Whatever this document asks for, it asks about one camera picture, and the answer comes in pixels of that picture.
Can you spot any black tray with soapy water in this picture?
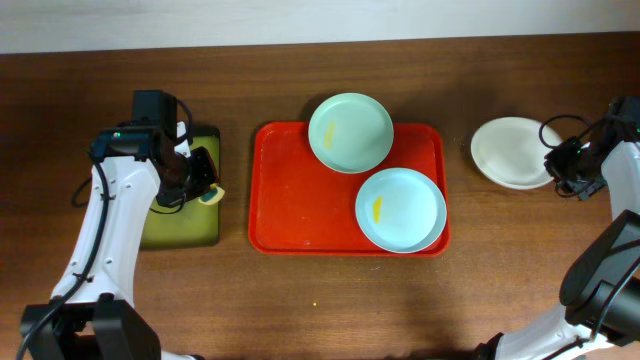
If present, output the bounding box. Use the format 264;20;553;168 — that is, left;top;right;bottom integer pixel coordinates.
137;124;222;251

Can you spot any white plate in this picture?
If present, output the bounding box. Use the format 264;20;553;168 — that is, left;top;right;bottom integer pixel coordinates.
470;117;553;190

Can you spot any light blue plate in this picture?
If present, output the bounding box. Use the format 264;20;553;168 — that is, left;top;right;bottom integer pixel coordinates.
355;168;447;254

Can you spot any green yellow sponge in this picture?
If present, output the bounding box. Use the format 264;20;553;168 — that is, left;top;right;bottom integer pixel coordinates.
198;183;225;206

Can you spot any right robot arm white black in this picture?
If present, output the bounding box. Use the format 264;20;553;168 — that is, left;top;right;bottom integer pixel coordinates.
472;96;639;360

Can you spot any red plastic tray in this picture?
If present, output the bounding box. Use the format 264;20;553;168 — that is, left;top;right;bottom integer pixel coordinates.
248;122;451;258

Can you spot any mint green plate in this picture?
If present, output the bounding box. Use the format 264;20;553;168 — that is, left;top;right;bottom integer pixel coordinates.
308;93;394;174

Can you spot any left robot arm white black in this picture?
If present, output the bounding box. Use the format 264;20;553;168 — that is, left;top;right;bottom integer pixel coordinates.
16;123;217;359

